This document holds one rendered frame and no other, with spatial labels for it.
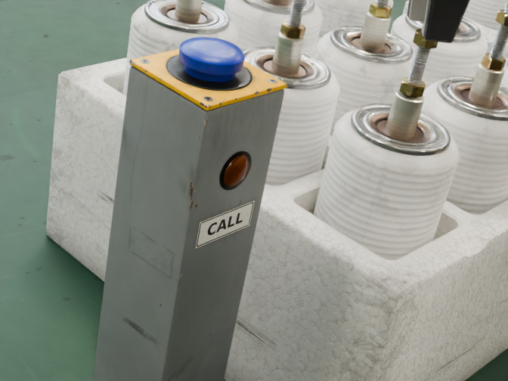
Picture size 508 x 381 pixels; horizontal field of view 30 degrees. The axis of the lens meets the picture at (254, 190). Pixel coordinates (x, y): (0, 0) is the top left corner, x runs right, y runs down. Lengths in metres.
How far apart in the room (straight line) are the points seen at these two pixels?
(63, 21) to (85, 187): 0.62
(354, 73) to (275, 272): 0.20
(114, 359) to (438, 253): 0.25
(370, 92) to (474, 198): 0.13
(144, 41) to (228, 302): 0.26
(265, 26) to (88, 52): 0.53
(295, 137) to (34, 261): 0.31
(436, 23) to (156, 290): 0.26
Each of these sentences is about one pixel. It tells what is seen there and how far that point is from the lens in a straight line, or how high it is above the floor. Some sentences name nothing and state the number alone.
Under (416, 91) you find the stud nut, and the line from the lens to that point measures 0.70.
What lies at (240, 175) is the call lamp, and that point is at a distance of 0.59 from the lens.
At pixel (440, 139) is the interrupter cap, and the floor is 0.25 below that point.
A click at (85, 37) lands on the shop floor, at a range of 1.43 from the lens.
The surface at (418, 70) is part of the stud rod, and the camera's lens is 0.70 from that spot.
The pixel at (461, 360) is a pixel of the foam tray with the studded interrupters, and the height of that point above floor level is 0.04.
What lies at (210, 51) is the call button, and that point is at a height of 0.33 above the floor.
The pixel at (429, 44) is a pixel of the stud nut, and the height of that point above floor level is 0.32.
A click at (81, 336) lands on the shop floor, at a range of 0.85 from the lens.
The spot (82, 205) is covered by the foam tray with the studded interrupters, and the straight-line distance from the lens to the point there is 0.90.
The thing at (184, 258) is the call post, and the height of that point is 0.21.
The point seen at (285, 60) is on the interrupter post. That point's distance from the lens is 0.76.
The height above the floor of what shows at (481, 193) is 0.19.
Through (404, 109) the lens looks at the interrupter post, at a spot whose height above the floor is 0.27.
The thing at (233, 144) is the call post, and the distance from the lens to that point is 0.58.
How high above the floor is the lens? 0.55
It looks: 30 degrees down
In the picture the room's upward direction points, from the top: 12 degrees clockwise
